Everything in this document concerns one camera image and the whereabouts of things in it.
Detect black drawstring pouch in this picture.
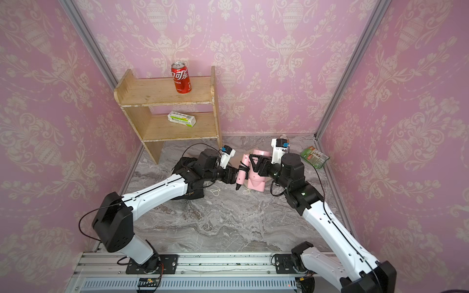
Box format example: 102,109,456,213
172,157,206,200

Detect beige pouch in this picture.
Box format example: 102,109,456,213
230,153,249,167

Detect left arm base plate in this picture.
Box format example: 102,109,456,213
126,254,179,275

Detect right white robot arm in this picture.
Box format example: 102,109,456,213
250,153,397,293

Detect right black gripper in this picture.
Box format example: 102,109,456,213
252,153,294,195

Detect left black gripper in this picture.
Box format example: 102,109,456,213
204,164,247,184

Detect green snack packet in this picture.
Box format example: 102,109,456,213
300,146,330,169

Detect wooden two-tier shelf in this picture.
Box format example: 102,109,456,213
113,65,224,162

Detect aluminium front rail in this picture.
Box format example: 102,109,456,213
65,251,385,293

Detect white green small box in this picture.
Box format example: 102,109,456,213
167,111,197,128

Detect red cola can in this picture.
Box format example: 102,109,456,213
171,61,192,94

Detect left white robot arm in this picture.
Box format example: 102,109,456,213
92,145,238,273

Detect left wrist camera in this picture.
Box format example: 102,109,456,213
219,145,236,169

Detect pink hair dryer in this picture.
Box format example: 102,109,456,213
236,150,271,192

